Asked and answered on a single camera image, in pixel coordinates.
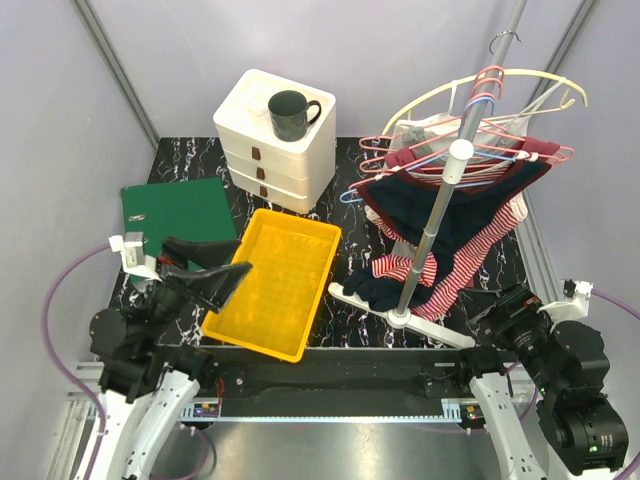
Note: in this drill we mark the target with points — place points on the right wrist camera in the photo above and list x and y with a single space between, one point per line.
575 303

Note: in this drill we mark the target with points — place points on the green ring binder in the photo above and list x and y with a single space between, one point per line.
194 210

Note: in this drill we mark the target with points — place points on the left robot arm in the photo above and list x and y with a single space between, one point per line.
144 386

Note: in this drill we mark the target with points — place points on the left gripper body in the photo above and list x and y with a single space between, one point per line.
167 299

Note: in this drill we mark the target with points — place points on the dark green mug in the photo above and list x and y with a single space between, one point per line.
292 114

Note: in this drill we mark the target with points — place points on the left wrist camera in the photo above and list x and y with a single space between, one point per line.
130 247

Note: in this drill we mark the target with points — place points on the white drawer unit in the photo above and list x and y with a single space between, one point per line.
292 175

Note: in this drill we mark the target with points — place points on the maroon tank top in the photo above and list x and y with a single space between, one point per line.
528 149

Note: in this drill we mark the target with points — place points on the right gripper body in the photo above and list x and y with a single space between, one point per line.
523 306

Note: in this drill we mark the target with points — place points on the navy tank top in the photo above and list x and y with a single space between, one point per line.
466 261

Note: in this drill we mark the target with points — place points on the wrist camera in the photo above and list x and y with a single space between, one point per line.
130 247
575 303

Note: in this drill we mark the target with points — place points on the cream plastic hanger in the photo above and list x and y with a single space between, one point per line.
558 81

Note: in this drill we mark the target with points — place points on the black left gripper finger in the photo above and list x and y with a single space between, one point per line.
205 255
209 288

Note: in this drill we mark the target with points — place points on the grey clothes rack pole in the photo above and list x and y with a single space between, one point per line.
456 163

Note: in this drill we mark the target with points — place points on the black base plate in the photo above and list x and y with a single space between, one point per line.
335 384

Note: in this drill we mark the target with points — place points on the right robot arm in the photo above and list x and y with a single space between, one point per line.
566 361

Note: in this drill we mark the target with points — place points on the pink hanger top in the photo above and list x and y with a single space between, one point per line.
490 74

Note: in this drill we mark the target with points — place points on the white rack base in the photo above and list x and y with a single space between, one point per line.
406 321

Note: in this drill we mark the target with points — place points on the yellow plastic tray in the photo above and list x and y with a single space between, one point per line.
273 309

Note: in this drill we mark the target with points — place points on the pink hanger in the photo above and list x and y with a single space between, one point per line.
490 74
424 144
476 173

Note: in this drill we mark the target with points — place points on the red white striped tank top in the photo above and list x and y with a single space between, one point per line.
404 204

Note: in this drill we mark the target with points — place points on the light blue wire hanger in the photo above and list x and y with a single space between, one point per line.
480 105

